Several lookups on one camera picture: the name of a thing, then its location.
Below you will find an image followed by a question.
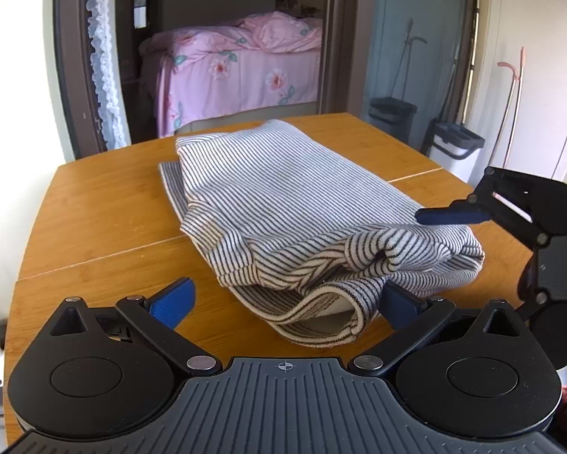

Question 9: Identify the grey mop handle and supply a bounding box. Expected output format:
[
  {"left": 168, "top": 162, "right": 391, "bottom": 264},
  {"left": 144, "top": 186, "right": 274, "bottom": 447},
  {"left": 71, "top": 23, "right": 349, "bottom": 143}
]
[{"left": 439, "top": 52, "right": 459, "bottom": 126}]

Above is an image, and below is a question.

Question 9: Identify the white lace curtain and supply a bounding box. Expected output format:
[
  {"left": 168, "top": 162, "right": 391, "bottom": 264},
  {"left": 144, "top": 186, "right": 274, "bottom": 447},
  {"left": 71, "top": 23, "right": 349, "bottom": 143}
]
[{"left": 86, "top": 0, "right": 129, "bottom": 150}]

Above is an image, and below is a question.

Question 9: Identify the pink broom handle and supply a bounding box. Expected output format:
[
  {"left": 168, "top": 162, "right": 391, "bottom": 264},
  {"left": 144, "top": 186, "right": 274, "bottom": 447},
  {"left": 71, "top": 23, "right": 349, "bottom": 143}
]
[{"left": 489, "top": 47, "right": 527, "bottom": 176}]

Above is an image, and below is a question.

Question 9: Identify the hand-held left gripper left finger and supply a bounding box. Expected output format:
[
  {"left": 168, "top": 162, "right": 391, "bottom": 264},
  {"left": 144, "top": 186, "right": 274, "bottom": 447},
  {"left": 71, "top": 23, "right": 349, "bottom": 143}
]
[{"left": 51, "top": 277, "right": 224, "bottom": 380}]

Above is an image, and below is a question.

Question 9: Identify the striped long-sleeve shirt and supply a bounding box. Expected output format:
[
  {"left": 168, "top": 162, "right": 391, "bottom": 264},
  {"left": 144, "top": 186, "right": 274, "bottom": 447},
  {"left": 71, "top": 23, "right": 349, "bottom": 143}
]
[{"left": 158, "top": 119, "right": 486, "bottom": 349}]

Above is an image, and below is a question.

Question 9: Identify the dark brown door frame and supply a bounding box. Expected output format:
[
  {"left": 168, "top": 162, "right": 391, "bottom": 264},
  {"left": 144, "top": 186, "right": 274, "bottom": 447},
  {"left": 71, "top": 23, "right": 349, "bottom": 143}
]
[{"left": 51, "top": 0, "right": 366, "bottom": 159}]

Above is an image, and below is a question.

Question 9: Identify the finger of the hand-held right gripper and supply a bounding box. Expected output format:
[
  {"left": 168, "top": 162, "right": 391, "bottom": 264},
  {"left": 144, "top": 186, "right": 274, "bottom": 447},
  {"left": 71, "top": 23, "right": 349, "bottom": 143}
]
[
  {"left": 414, "top": 166, "right": 550, "bottom": 249},
  {"left": 516, "top": 245, "right": 552, "bottom": 321}
]

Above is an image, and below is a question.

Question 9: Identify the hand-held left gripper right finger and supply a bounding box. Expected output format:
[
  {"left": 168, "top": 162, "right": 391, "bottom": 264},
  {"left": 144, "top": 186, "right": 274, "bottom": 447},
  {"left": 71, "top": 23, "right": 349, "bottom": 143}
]
[{"left": 349, "top": 283, "right": 527, "bottom": 379}]

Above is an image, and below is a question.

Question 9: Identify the pink floral quilt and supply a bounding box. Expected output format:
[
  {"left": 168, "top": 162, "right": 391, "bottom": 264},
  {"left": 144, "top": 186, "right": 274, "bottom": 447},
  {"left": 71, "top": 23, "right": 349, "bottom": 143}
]
[{"left": 236, "top": 12, "right": 323, "bottom": 54}]

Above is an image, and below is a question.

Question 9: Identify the bed with pink floral sheet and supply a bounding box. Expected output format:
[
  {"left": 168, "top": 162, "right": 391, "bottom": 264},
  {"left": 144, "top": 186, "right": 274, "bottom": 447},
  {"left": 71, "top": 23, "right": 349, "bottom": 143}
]
[{"left": 139, "top": 12, "right": 323, "bottom": 138}]

